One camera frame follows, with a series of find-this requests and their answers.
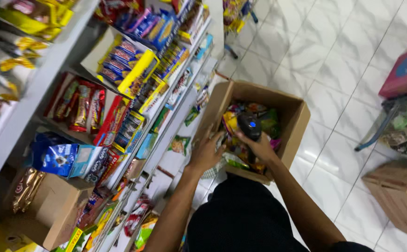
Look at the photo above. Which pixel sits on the person's right hand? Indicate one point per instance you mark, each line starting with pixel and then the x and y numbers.
pixel 263 148

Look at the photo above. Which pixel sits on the person's left hand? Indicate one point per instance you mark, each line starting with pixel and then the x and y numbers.
pixel 203 154

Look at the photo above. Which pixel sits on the person's right fingers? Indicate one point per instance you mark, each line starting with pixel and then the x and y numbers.
pixel 247 140

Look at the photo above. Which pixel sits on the person's left fingers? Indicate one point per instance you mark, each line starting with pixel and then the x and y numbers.
pixel 213 140

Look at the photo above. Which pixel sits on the black handheld barcode scanner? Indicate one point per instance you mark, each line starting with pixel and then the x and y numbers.
pixel 249 125

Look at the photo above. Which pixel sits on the heap of colourful snack packets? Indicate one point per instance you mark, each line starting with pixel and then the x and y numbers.
pixel 268 122

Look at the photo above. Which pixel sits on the open brown cardboard box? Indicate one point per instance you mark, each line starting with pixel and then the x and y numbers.
pixel 287 115

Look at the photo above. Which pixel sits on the person's black clothing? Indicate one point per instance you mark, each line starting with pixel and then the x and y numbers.
pixel 245 217

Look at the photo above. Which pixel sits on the white shelf of snack packets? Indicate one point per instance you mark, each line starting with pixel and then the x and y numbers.
pixel 84 115

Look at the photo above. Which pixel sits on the closed brown cardboard carton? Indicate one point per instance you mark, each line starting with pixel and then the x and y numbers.
pixel 399 196

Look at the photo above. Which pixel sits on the red and blue box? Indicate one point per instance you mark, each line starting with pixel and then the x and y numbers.
pixel 404 75

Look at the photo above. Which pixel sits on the clear container with blue frame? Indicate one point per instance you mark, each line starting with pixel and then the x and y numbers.
pixel 404 129

